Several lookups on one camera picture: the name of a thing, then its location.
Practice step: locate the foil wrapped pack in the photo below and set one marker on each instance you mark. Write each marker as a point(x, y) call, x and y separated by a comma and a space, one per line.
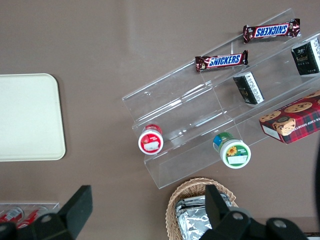
point(192, 222)

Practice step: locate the red cola bottle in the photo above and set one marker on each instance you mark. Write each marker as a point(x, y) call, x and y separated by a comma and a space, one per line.
point(11, 214)
point(30, 217)

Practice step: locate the red plaid cookie box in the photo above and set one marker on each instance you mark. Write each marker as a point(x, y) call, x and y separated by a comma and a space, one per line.
point(295, 120)

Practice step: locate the cream plastic tray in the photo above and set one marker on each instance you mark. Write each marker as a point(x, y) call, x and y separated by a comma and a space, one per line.
point(30, 117)

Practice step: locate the clear acrylic bottle rack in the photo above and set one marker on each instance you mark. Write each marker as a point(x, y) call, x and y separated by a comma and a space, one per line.
point(53, 206)

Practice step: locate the clear acrylic stepped shelf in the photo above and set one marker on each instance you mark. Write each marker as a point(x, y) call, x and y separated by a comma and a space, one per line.
point(175, 105)

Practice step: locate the green sunflower lidded jar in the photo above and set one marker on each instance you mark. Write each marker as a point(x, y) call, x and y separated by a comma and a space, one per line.
point(235, 153)

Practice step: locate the black tea box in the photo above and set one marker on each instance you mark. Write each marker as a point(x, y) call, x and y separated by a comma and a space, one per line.
point(306, 58)
point(248, 88)

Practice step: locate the red lidded jar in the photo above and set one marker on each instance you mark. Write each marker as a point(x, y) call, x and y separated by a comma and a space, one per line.
point(150, 142)

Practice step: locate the light tan wicker basket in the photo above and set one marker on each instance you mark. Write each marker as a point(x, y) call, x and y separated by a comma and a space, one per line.
point(172, 207)

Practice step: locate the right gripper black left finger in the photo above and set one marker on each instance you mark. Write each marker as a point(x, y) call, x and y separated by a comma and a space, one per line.
point(77, 207)

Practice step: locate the Snickers chocolate bar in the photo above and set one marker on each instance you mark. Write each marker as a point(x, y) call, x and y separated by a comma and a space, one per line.
point(222, 60)
point(271, 30)

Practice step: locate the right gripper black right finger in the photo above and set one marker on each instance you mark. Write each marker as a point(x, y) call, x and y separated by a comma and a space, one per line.
point(215, 207)

